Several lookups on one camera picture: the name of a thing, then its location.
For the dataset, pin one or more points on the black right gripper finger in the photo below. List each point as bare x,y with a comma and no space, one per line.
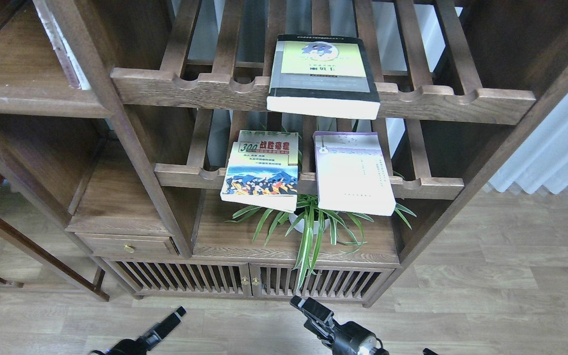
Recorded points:
317,313

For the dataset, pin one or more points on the yellow grey thick book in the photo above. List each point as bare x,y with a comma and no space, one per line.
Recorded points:
323,75

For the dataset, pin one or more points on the green blue illustrated book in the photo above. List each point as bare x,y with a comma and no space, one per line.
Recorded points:
263,170

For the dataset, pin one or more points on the dark wooden bookshelf unit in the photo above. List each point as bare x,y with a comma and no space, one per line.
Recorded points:
126,162

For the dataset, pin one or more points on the white curtain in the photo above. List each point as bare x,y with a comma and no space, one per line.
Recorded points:
541,162

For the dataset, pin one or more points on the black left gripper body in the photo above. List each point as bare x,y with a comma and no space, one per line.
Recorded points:
140,346

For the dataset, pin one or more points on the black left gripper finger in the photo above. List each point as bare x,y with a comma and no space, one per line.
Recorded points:
161,329

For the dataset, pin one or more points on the white standing book on shelf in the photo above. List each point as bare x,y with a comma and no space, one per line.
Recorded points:
67,59

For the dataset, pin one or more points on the pale lilac white book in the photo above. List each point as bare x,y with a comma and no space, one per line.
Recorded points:
351,173

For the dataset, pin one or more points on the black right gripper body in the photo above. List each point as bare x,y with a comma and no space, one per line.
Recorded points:
347,339

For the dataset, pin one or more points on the green spider plant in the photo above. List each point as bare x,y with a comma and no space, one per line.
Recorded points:
312,223

